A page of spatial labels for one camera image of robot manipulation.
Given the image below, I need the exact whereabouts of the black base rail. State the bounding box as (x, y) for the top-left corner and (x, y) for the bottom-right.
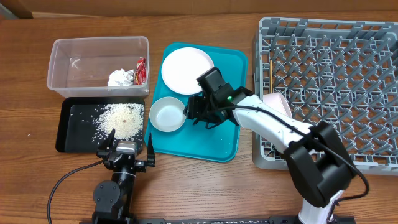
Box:
(79, 215), (355, 224)

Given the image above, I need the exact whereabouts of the grey dishwasher rack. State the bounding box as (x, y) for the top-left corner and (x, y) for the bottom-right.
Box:
(253, 17), (397, 175)

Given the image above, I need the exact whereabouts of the clear plastic waste bin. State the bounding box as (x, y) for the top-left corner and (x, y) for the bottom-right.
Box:
(47, 36), (150, 98)

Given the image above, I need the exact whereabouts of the red snack wrapper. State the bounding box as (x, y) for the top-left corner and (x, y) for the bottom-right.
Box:
(134, 58), (146, 85)

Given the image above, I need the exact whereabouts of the teal serving tray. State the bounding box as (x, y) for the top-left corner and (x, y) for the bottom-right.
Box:
(144, 42), (248, 162)

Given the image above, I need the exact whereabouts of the white rice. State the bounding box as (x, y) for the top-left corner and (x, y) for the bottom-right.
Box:
(69, 103), (144, 144)

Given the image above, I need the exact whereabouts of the white pink bowl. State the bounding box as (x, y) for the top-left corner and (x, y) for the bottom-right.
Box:
(262, 93), (292, 118)

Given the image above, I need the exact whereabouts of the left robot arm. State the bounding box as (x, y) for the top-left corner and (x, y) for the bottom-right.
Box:
(92, 129), (155, 223)

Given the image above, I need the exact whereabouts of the grey bowl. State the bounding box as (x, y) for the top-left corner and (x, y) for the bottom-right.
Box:
(149, 96), (186, 133)

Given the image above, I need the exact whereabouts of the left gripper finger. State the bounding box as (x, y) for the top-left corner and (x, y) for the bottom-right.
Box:
(98, 129), (116, 152)
(147, 133), (155, 161)

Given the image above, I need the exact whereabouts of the black plastic tray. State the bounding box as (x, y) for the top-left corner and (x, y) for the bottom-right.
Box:
(55, 96), (144, 153)

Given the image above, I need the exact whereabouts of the wooden chopstick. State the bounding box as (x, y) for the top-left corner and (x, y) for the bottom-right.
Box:
(269, 59), (273, 94)

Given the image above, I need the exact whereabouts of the large white plate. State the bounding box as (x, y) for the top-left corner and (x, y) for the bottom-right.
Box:
(161, 47), (214, 95)

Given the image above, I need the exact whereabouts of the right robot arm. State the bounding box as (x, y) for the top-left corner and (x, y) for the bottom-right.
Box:
(184, 67), (358, 223)

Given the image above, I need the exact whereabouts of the white napkin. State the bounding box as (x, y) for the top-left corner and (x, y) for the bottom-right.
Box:
(108, 69), (134, 87)

